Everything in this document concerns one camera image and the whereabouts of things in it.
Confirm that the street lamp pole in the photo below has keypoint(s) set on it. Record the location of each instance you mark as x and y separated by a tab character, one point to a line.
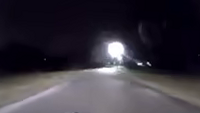
116	50

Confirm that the grey asphalt road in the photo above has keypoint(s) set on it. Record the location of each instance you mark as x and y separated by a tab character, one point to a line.
105	99

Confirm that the grass verge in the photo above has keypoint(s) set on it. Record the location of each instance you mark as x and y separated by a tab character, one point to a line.
17	86
183	88

